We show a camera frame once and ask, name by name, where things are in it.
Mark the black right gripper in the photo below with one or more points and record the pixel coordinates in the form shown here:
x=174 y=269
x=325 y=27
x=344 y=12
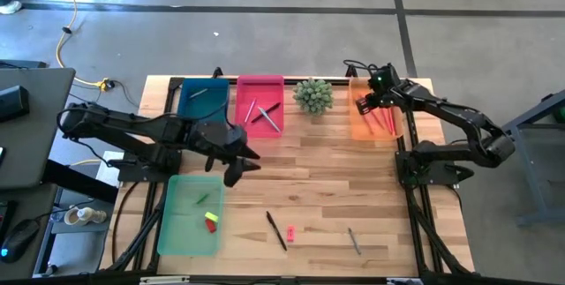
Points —
x=384 y=82

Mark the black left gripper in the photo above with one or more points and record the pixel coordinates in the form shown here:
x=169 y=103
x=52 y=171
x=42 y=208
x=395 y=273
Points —
x=218 y=139

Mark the teal pen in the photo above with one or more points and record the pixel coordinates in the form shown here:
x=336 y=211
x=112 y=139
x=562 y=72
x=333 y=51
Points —
x=273 y=124

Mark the silver pen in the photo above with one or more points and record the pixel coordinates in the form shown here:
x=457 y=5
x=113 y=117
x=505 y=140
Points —
x=250 y=112

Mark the green crayon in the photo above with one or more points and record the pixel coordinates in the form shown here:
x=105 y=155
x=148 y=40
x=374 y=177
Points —
x=202 y=198

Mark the yellow-green eraser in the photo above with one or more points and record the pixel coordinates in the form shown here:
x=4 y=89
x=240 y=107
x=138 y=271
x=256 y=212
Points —
x=212 y=217

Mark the black pen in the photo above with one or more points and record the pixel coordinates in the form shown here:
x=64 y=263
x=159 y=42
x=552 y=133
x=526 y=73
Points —
x=274 y=107
x=276 y=231

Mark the red eraser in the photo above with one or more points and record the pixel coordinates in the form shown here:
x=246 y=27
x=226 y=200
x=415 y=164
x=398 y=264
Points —
x=211 y=227

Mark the grey crayon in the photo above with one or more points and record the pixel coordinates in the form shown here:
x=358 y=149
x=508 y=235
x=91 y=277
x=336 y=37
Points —
x=354 y=242
x=198 y=93

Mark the pink eraser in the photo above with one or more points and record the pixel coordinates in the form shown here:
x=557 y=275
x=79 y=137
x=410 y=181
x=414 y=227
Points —
x=290 y=234

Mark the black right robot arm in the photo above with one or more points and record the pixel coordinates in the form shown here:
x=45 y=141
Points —
x=450 y=113

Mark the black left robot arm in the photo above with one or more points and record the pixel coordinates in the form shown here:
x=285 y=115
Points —
x=132 y=128

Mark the orange translucent plastic bin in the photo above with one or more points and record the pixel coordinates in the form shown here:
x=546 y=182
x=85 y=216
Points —
x=357 y=132

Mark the artificial succulent in white pot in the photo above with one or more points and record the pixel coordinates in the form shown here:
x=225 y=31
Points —
x=313 y=97

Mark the blue plastic bin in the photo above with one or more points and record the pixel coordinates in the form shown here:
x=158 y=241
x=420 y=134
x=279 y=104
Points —
x=194 y=106

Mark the pink translucent plastic bin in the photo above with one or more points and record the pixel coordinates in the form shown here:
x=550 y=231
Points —
x=260 y=86

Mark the green translucent plastic bin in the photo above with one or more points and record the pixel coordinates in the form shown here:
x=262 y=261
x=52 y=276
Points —
x=185 y=241

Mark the white label strip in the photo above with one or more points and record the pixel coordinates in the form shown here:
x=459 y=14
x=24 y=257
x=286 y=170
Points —
x=163 y=279

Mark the black desk leg beam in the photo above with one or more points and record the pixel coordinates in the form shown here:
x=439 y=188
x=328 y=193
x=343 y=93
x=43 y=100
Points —
x=79 y=182

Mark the dark grey desk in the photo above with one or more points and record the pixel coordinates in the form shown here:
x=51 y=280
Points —
x=35 y=144

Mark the black computer mouse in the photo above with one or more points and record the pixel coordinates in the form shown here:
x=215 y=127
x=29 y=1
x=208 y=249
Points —
x=20 y=238

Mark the black box on desk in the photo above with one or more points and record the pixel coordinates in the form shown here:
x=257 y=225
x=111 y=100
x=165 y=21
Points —
x=13 y=103

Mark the blue-grey metal cart frame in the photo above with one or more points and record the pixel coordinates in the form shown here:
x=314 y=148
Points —
x=529 y=174

